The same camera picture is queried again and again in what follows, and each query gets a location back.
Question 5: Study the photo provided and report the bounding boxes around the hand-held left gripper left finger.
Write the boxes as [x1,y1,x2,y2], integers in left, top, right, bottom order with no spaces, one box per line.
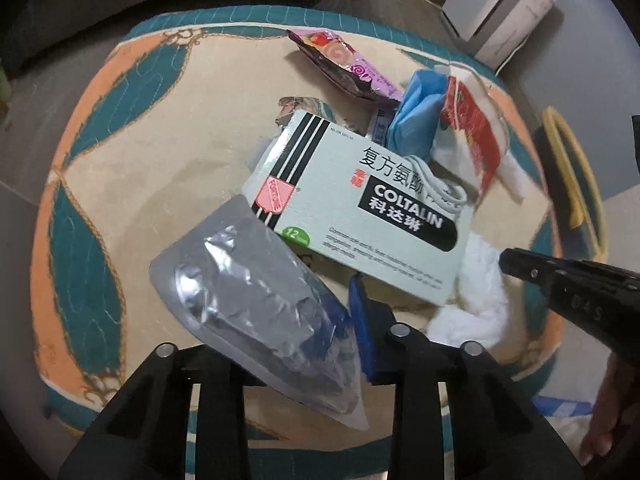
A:
[57,342,266,480]

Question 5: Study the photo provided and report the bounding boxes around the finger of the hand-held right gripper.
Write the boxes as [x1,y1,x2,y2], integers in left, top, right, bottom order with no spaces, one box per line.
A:
[499,247,640,361]

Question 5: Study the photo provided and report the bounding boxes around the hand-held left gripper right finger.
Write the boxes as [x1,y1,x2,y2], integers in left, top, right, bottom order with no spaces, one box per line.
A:
[348,274,586,480]

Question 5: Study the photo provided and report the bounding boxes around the silver foil packet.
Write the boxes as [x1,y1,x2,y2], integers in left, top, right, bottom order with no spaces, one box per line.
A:
[150,195,368,431]

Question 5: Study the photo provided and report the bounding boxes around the blue bin with yellow rim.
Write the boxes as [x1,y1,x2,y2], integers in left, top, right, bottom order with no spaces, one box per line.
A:
[532,106,608,261]

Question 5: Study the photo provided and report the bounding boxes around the person's right hand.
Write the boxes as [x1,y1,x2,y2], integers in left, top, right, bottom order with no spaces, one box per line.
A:
[580,352,640,467]

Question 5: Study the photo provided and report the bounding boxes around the white fluffy cloth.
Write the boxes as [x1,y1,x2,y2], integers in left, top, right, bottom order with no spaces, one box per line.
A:
[429,237,512,352]

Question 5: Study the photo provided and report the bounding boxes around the blue box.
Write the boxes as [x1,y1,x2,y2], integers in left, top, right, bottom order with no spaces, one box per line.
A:
[532,394,598,418]

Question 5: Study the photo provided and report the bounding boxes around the white green medicine box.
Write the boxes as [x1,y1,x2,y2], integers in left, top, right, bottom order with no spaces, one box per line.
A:
[241,109,476,306]

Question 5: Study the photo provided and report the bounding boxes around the white printed wrapper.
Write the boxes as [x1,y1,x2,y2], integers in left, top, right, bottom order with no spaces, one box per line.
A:
[367,104,397,142]

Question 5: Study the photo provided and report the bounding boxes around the red and white packet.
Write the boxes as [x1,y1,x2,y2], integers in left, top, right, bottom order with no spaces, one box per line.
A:
[432,72,511,201]

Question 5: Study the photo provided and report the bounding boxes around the blue face mask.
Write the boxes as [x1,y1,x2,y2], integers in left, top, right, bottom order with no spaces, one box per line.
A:
[387,69,468,213]

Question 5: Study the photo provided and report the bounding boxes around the crumpled brown wrapper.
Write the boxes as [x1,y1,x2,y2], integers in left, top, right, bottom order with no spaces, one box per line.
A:
[275,96,351,128]

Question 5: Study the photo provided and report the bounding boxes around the patterned quilted cushion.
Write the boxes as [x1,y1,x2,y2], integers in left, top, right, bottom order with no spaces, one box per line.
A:
[30,5,566,441]

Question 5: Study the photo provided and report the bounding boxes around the pink snack wrapper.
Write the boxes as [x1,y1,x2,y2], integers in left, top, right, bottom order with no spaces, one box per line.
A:
[286,29,405,103]

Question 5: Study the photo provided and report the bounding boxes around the white air purifier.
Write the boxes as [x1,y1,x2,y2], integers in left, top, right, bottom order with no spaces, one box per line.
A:
[440,0,563,68]

